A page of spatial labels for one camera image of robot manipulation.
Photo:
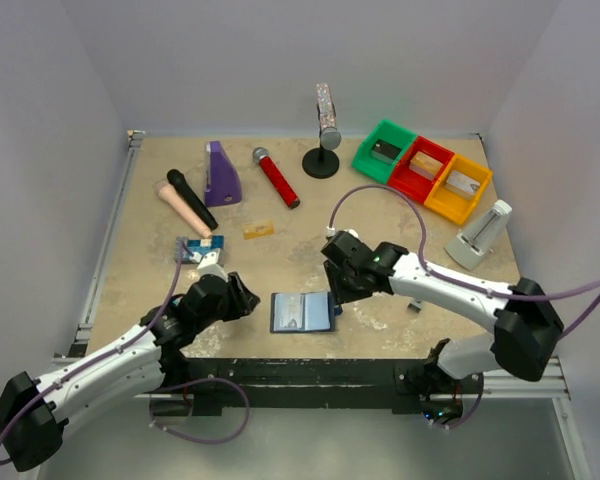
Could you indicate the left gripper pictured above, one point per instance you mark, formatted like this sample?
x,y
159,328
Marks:
x,y
241,293

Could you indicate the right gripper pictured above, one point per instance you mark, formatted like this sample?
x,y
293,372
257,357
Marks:
x,y
337,279

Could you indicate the blue leather card holder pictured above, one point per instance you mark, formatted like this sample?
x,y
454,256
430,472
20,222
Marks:
x,y
309,312

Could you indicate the gold VIP card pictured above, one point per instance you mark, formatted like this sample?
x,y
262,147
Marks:
x,y
258,229

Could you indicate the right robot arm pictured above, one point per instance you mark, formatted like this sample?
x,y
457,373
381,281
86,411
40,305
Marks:
x,y
521,327

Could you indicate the dark card in green bin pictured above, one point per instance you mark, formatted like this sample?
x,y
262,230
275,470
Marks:
x,y
385,152

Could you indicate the tan card in red bin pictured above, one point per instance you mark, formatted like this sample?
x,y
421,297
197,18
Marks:
x,y
425,165

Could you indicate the white card in yellow bin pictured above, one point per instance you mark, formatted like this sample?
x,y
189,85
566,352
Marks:
x,y
462,185

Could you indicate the blue grey brick block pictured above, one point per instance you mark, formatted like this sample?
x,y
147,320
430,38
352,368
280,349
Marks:
x,y
192,251

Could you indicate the purple metronome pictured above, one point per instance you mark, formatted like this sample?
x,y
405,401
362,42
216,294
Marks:
x,y
222,182

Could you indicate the red storage bin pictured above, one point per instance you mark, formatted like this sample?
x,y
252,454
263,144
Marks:
x,y
408,182

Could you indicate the black microphone stand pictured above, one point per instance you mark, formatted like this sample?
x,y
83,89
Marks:
x,y
320,163

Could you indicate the pink microphone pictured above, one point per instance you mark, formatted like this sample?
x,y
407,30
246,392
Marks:
x,y
167,193

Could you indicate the black microphone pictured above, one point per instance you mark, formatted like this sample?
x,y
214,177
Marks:
x,y
178,180

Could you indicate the yellow storage bin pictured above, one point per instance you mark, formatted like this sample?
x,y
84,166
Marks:
x,y
449,205

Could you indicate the red microphone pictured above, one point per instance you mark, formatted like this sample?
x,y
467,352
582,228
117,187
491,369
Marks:
x,y
262,158

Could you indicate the white grey metronome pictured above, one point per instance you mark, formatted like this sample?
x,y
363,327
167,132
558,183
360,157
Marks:
x,y
471,245

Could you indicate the glitter microphone on stand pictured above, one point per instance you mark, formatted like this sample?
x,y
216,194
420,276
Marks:
x,y
329,135

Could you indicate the green storage bin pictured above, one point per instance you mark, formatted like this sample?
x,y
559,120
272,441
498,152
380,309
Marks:
x,y
387,131

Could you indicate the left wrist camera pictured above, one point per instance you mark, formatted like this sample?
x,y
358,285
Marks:
x,y
212,264

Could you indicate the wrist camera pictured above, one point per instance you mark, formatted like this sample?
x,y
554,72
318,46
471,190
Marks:
x,y
332,231
212,264

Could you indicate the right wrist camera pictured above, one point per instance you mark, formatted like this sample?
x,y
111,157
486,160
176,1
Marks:
x,y
332,231

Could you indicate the aluminium left frame rail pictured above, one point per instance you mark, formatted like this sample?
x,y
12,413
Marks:
x,y
79,344

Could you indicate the aluminium frame rail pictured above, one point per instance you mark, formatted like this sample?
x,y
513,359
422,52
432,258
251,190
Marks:
x,y
500,385
79,344

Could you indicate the aluminium front frame rail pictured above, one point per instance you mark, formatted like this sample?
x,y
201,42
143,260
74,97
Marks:
x,y
500,385

